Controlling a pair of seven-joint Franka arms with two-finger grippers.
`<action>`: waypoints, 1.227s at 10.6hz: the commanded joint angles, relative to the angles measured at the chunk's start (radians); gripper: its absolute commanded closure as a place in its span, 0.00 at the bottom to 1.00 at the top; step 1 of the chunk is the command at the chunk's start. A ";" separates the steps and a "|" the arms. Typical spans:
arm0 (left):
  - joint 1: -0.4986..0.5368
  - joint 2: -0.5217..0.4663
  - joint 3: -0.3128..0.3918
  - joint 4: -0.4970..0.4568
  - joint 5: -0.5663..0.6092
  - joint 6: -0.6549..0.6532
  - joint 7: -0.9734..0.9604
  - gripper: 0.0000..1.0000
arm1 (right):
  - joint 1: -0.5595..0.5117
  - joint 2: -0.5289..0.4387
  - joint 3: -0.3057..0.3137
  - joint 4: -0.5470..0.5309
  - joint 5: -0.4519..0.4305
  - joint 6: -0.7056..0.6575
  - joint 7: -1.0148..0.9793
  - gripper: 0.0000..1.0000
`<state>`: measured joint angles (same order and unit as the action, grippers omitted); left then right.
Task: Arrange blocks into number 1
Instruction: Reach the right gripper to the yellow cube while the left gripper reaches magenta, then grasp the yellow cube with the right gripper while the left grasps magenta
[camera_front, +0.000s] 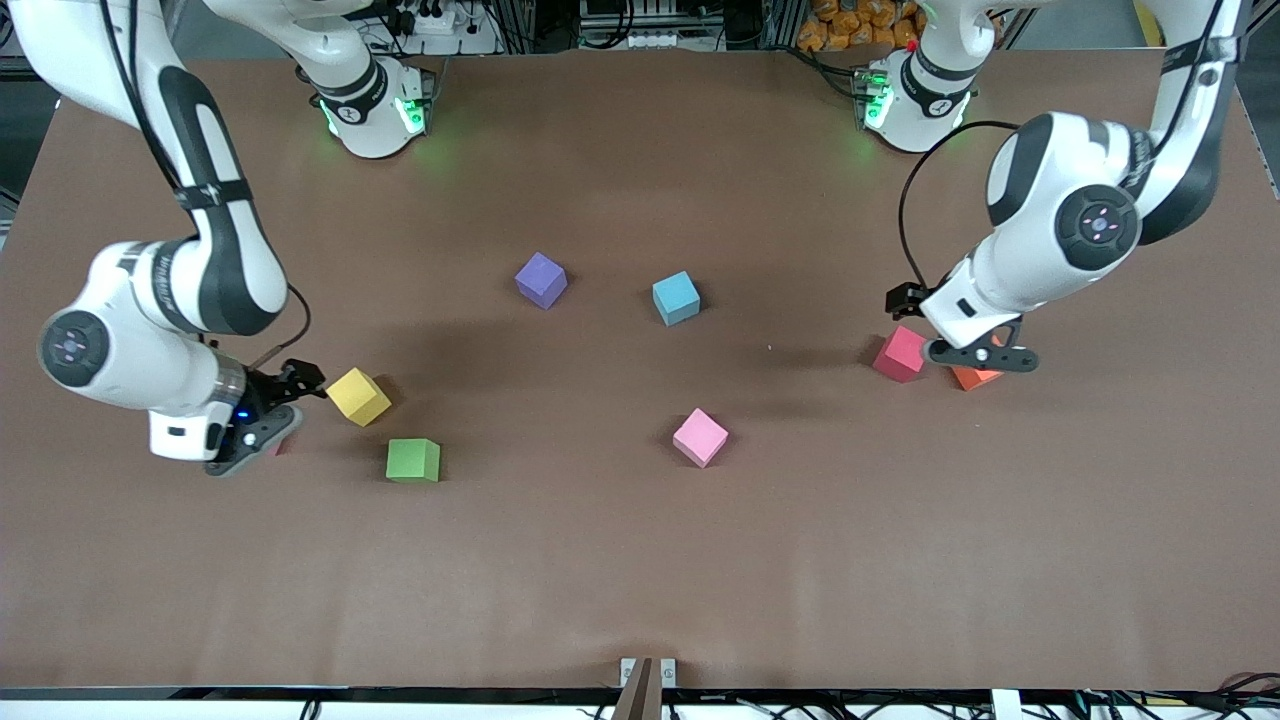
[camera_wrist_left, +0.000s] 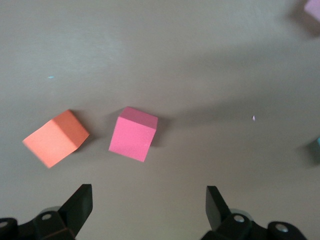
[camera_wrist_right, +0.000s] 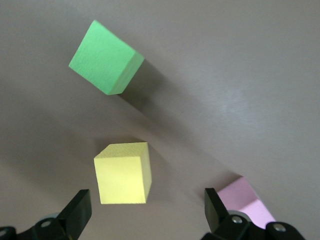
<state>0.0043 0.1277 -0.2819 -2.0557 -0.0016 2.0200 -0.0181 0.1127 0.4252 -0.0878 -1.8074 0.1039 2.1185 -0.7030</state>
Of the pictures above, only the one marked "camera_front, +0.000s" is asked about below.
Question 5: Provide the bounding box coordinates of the red foam block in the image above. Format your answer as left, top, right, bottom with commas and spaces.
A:
872, 325, 929, 384

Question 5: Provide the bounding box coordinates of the yellow foam block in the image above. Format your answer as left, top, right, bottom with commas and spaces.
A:
326, 367, 393, 428

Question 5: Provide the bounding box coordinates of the green foam block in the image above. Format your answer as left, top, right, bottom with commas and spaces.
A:
386, 438, 442, 484

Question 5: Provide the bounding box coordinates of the blue foam block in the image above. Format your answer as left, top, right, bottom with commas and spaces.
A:
652, 271, 702, 327

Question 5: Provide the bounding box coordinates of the orange foam block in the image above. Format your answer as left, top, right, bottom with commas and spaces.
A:
950, 335, 1006, 392

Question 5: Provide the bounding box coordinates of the bright pink foam block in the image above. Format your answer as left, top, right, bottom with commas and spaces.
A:
672, 407, 730, 469

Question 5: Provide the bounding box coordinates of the bag of orange items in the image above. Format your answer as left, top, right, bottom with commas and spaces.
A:
797, 0, 926, 53

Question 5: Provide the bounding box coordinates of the purple foam block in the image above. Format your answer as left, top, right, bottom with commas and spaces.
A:
514, 252, 569, 311

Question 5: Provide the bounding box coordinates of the brown table mat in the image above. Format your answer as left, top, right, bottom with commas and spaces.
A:
0, 48, 1280, 691

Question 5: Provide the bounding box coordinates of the long white power strip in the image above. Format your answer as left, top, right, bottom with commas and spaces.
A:
590, 28, 686, 51

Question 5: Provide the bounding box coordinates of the white power strip with plugs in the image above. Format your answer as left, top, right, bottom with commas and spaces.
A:
395, 3, 471, 36

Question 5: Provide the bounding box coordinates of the black left camera cable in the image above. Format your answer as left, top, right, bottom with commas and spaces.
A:
887, 0, 1229, 319

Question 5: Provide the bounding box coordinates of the black camera cable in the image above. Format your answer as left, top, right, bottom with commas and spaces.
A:
887, 0, 1229, 319
98, 0, 327, 406

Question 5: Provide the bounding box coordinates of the black right camera cable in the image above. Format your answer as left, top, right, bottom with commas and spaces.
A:
98, 0, 327, 406

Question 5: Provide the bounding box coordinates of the grey bracket with brown post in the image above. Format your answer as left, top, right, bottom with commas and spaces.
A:
619, 656, 678, 720

